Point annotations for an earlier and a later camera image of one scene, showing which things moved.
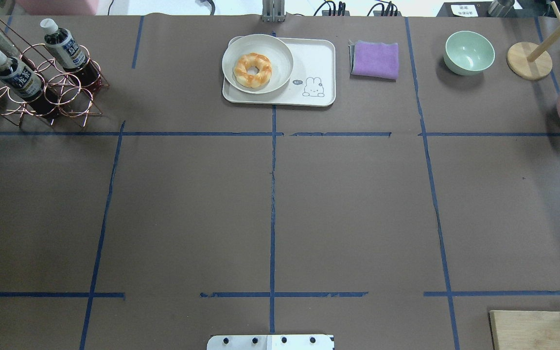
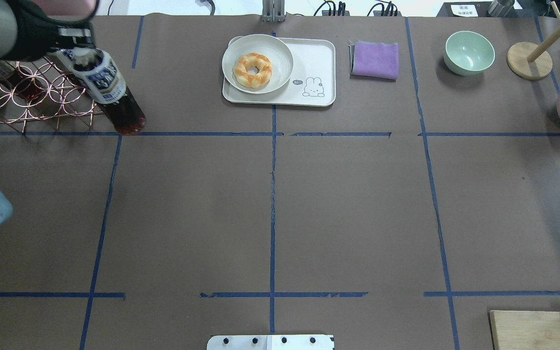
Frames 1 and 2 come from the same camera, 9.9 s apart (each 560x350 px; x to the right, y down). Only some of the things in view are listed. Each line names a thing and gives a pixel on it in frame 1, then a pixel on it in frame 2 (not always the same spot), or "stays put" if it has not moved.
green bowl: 468,53 stays put
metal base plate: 271,342 stays put
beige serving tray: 312,82 stays put
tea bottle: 19,78 to 100,75
